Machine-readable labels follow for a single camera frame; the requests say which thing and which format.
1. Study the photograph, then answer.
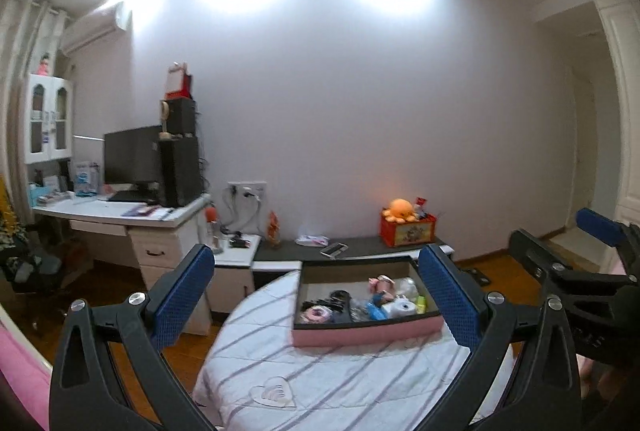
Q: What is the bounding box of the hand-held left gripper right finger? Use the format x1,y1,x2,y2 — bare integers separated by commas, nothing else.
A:
417,243,583,431

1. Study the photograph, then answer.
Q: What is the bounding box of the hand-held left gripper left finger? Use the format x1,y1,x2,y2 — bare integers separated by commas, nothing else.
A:
49,243,216,431

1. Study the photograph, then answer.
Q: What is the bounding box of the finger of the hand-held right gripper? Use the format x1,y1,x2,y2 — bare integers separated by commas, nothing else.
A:
509,228,621,307
575,207,640,257

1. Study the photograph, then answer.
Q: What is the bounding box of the white charger plug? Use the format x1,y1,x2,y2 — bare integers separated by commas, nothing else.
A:
384,300,418,319

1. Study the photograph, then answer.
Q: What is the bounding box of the pink box with black rim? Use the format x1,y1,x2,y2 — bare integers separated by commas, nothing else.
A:
291,256,446,349

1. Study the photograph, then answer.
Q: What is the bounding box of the black long plastic shell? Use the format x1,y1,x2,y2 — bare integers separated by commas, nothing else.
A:
305,290,353,312

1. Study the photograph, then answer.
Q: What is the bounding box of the pink block toy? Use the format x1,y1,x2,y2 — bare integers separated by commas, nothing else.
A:
302,303,333,324

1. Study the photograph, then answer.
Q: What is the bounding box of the person's right hand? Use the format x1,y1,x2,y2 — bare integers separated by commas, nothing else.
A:
582,358,618,399

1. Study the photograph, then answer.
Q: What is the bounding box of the black bathroom scale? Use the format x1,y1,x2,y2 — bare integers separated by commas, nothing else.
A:
462,268,493,287

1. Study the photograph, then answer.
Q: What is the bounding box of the white desk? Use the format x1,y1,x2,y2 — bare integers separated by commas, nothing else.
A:
32,193,213,337

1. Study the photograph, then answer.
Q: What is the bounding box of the white nightstand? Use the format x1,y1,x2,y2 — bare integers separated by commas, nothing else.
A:
207,233,262,314

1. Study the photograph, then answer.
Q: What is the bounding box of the red storage box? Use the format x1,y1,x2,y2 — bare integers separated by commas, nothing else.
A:
380,211,438,248

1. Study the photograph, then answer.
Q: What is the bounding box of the bottle with orange cap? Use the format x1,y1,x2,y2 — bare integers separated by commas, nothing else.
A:
205,206,223,253

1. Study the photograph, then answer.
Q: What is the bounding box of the white door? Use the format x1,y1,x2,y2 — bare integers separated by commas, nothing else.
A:
567,61,596,232

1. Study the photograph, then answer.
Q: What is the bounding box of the orange octopus plush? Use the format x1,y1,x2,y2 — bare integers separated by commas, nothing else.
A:
382,198,416,224

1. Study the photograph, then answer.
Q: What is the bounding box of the black keyboard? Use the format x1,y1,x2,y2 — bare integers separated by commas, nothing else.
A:
107,191,158,204

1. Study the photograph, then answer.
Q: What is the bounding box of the black low cabinet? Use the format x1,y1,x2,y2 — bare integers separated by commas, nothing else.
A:
252,236,456,274

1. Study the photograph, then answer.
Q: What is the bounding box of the black computer tower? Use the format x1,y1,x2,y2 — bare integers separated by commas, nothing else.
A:
159,136,202,208

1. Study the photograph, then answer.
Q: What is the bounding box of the striped white quilt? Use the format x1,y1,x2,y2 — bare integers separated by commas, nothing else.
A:
192,261,516,431

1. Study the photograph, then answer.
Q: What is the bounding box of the black computer monitor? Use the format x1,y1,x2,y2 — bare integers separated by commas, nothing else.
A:
103,126,165,202

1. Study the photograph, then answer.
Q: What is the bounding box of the black office chair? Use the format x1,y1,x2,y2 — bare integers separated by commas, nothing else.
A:
0,231,66,297

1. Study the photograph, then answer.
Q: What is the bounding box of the blue and white box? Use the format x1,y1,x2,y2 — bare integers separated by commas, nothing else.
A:
74,160,101,194

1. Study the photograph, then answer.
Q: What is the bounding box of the black speaker box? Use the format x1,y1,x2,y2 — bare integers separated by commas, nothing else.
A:
161,98,197,138

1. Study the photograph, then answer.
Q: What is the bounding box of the pink bed sheet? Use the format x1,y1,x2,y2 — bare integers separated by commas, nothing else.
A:
0,311,56,431

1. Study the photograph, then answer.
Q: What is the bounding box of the red desk calendar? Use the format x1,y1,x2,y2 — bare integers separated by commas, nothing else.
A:
166,61,194,100

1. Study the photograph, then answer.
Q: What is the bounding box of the white glass-door cabinet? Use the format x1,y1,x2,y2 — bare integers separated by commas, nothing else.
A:
22,73,75,164

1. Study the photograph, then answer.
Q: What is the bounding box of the beige curtain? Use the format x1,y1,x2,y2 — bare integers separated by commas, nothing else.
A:
0,0,68,232

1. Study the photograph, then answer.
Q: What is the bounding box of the white air conditioner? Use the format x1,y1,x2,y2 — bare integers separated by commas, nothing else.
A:
60,1,133,56

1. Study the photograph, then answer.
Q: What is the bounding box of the black power cable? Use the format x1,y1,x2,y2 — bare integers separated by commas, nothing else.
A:
220,188,263,234

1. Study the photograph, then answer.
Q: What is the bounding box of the white wall outlet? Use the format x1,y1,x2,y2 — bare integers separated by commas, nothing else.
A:
227,181,267,199

